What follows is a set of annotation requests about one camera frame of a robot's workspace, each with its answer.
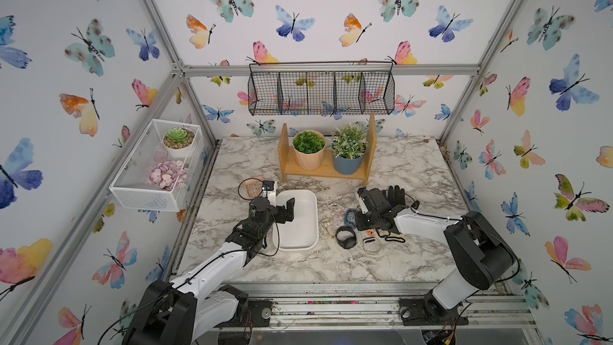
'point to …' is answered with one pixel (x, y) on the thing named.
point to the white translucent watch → (371, 245)
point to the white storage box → (302, 233)
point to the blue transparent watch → (350, 218)
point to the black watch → (349, 243)
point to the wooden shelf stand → (289, 167)
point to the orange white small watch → (371, 232)
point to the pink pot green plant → (309, 146)
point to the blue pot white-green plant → (349, 144)
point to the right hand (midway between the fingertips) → (359, 217)
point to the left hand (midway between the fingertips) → (284, 196)
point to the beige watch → (390, 236)
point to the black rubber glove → (396, 196)
